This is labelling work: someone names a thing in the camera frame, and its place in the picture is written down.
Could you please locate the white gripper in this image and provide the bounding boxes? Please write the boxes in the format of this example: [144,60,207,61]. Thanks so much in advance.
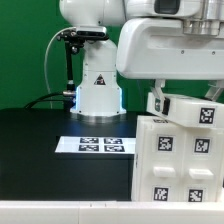
[116,18,224,115]

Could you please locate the white cabinet top tray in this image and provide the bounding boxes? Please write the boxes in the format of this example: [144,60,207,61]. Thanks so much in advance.
[147,93,224,128]

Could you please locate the white cabinet body box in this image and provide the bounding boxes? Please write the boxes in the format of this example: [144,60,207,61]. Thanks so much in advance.
[131,116,224,203]

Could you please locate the white door with knob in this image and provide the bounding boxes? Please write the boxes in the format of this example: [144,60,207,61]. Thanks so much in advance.
[182,128,224,203]

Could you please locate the small white cabinet door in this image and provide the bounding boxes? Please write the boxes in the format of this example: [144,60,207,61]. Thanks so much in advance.
[139,123,185,202]

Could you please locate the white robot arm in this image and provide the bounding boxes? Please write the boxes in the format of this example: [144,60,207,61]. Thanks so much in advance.
[59,0,224,117]

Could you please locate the white fiducial marker sheet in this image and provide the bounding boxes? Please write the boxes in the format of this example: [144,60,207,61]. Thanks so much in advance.
[55,136,136,154]

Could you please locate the black camera stand pole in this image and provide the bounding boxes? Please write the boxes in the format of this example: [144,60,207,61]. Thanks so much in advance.
[64,41,76,112]

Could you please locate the black camera on stand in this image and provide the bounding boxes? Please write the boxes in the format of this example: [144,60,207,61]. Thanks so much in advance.
[57,26,109,41]

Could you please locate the black cable bundle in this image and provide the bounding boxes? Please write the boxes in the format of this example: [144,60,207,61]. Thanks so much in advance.
[23,92,68,110]

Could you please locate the white camera cable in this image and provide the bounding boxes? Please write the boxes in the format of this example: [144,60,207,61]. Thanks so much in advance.
[44,27,76,110]

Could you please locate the white front border wall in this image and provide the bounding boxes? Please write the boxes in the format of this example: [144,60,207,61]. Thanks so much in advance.
[0,201,224,224]

